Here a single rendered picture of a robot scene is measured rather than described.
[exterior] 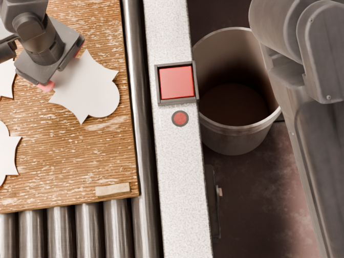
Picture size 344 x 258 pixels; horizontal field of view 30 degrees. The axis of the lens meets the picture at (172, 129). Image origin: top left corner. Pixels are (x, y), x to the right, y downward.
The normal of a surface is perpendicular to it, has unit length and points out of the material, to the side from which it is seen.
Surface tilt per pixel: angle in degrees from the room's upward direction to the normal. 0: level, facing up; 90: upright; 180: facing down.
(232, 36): 87
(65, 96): 17
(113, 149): 0
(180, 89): 0
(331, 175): 38
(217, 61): 87
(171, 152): 0
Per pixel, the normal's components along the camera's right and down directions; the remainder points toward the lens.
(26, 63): -0.07, -0.27
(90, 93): 0.18, -0.11
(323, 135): 0.19, 0.41
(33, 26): 0.41, 0.84
